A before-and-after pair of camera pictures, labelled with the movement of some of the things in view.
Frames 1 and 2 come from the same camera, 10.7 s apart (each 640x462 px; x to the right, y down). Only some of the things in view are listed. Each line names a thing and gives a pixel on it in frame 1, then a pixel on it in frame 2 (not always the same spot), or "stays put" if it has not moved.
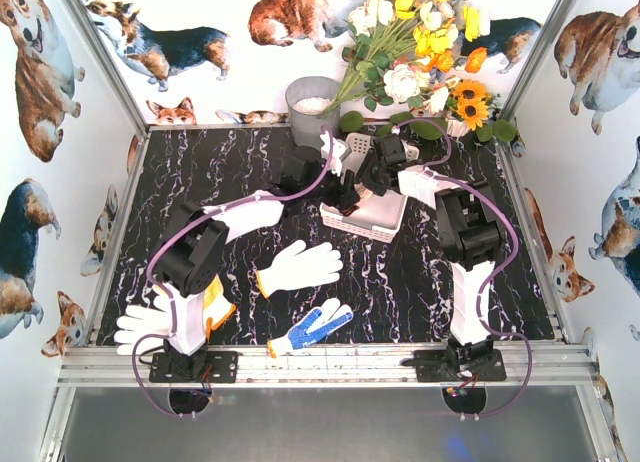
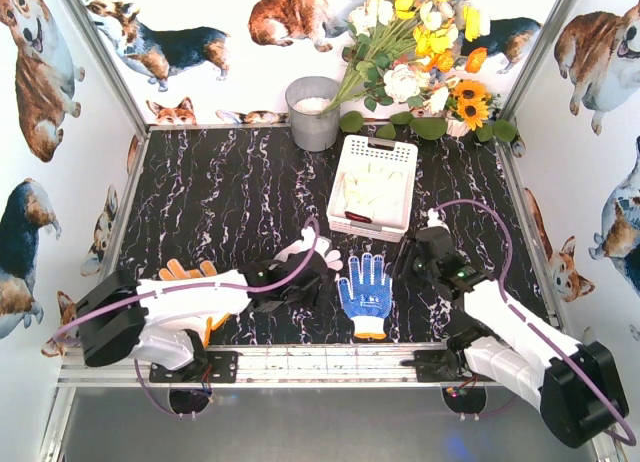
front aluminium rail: (324, 366) stays put
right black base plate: (439, 365) stays put
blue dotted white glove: (312, 325) -> (368, 296)
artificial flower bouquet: (411, 42) stays put
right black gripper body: (369, 173) -> (420, 244)
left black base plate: (199, 366) stays put
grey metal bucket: (307, 99) stays put
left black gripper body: (345, 197) -> (304, 286)
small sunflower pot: (469, 107) stays put
